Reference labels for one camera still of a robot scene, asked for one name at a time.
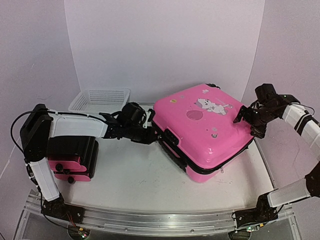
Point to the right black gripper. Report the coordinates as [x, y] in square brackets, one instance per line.
[249, 116]

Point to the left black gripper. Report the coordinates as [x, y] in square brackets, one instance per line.
[148, 139]

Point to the pink hard-shell suitcase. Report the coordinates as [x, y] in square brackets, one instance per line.
[196, 129]

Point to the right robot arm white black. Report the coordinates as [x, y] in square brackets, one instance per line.
[295, 115]

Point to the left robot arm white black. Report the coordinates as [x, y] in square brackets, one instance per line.
[43, 124]

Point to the white plastic mesh basket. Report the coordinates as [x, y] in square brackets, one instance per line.
[103, 100]

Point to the pink and black folded case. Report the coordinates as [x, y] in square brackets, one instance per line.
[73, 158]

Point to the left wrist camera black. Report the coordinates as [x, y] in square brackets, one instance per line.
[132, 114]

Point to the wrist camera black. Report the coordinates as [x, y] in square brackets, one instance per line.
[265, 92]
[132, 114]

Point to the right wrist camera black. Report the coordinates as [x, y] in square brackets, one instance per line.
[265, 92]

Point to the curved aluminium rail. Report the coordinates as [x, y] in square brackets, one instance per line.
[154, 223]

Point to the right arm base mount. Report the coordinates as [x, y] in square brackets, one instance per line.
[260, 214]

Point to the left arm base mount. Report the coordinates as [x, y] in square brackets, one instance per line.
[58, 209]

